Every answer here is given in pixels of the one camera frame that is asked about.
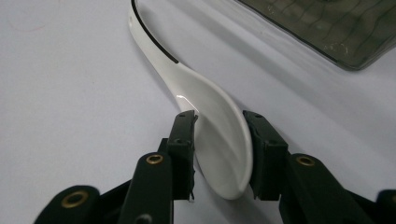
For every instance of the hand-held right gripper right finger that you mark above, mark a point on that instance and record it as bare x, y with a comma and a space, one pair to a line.
269, 161

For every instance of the smoky clear plastic bin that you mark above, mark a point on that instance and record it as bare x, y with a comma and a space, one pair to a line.
327, 28

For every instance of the white ceramic spoon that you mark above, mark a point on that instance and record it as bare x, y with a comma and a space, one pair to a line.
218, 130

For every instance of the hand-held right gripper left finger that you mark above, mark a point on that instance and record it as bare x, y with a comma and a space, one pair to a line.
182, 155

